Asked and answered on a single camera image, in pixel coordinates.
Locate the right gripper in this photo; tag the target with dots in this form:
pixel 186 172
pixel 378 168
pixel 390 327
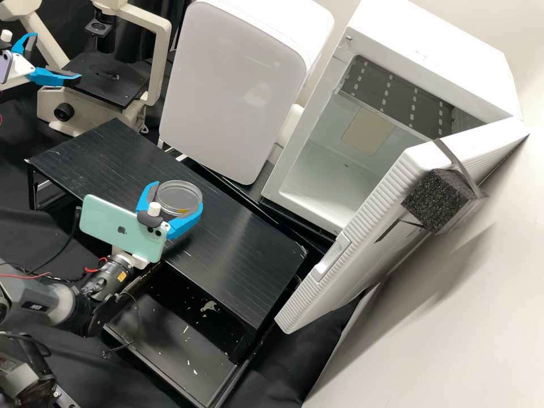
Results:
pixel 140 260

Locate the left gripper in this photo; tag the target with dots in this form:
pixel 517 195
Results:
pixel 21 68

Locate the petri dish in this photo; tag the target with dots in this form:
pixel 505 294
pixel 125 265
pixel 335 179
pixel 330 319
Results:
pixel 178 197

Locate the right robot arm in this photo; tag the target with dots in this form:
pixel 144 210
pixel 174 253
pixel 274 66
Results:
pixel 42 301

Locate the incubator door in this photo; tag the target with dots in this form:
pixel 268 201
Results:
pixel 382 255

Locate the white incubator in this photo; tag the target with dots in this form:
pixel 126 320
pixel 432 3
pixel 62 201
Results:
pixel 425 34

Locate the black platform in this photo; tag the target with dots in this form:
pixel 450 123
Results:
pixel 250 191
pixel 238 238

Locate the cream microscope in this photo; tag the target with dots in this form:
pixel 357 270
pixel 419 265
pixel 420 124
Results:
pixel 157 51

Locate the black tray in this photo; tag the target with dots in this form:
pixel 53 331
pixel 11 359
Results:
pixel 170 348

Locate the white box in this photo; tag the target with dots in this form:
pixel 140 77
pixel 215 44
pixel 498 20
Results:
pixel 229 85

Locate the left wrist camera phone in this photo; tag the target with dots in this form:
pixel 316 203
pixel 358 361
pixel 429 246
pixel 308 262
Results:
pixel 4 63

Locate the wrist camera phone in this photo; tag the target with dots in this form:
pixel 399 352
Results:
pixel 4 63
pixel 114 221

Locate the right wrist camera phone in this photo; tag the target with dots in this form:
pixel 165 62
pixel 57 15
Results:
pixel 114 221

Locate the white metal frame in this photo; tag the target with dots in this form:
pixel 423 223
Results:
pixel 174 152

